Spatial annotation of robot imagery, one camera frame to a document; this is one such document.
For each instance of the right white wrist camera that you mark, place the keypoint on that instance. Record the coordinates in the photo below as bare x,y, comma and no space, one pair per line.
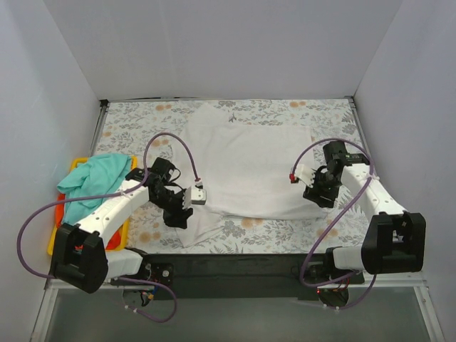
303,173

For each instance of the aluminium frame rail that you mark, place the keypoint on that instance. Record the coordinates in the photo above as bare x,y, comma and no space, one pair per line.
168,268

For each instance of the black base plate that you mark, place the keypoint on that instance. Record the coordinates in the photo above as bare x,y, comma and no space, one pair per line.
225,288

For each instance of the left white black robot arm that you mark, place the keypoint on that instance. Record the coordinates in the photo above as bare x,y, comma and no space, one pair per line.
80,257

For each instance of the white t shirt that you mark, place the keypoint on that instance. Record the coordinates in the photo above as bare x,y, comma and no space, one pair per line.
244,170

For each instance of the floral table cloth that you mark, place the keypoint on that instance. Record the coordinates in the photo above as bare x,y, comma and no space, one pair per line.
146,130

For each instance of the teal t shirt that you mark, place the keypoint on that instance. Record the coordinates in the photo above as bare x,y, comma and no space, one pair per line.
92,181

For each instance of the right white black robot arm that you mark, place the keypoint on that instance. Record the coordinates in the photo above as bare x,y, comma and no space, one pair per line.
395,238

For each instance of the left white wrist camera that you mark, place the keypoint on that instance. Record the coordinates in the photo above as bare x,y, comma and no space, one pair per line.
194,195

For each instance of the orange t shirt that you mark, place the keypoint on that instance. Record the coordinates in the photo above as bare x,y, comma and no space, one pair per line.
116,242

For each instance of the yellow plastic bin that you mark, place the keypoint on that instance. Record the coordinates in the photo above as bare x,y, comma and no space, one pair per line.
51,242

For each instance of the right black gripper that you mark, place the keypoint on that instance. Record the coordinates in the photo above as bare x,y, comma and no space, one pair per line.
319,194

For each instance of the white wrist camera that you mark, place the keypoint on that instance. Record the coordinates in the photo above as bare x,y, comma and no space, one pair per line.
194,195
303,173

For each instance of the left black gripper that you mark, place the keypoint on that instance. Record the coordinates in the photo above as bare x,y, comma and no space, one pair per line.
177,212

